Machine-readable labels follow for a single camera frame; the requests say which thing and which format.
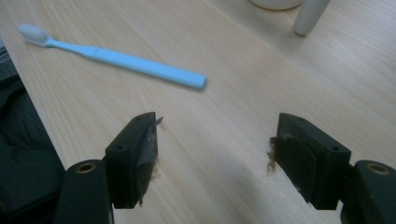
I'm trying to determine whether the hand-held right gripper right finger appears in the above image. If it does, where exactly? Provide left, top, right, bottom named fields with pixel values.
left=266, top=112, right=353, bottom=211

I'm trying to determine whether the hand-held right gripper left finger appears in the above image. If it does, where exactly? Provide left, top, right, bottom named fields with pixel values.
left=104, top=111, right=164, bottom=210

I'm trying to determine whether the light blue toothbrush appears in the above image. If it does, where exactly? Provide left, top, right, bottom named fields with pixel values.
left=17, top=23, right=208, bottom=91

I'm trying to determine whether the dark cloth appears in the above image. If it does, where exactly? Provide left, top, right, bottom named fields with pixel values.
left=0, top=36, right=66, bottom=224

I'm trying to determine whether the white cylindrical tube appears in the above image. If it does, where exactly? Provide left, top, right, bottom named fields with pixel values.
left=292, top=0, right=332, bottom=37

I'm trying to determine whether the white bowl edge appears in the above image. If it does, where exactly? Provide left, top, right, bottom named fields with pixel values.
left=247, top=0, right=304, bottom=11

